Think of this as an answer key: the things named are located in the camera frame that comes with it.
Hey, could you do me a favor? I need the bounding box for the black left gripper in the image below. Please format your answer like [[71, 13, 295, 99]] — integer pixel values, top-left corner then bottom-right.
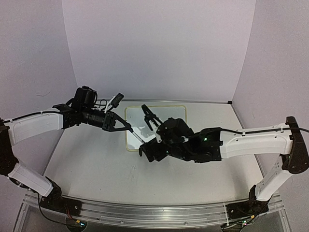
[[81, 106, 131, 131]]

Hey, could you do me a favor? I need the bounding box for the white marker pen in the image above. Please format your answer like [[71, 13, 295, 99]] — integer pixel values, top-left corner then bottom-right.
[[131, 131, 145, 144]]

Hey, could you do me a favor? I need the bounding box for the yellow framed small whiteboard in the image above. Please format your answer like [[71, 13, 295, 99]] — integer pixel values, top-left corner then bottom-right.
[[125, 104, 187, 152]]

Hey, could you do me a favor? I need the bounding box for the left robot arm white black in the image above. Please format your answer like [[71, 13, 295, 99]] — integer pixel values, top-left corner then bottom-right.
[[0, 86, 133, 210]]

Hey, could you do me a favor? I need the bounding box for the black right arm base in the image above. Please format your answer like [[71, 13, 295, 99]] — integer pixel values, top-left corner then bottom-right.
[[226, 200, 269, 219]]

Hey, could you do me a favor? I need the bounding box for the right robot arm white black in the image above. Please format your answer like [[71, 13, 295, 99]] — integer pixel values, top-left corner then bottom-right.
[[139, 105, 309, 202]]

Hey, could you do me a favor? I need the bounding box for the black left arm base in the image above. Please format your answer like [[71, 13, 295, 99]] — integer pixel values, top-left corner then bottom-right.
[[39, 178, 82, 216]]

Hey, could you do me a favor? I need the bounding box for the aluminium back table rail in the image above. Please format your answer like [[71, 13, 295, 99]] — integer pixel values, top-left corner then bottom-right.
[[121, 98, 233, 105]]

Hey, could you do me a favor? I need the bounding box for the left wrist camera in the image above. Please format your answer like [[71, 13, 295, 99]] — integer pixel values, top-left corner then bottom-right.
[[104, 93, 124, 113]]

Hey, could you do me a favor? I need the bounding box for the aluminium front rail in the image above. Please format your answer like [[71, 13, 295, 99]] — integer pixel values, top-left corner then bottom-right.
[[14, 192, 291, 232]]

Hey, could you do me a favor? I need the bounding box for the left base cable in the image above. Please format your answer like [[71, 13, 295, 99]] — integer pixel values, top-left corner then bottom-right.
[[37, 198, 83, 228]]

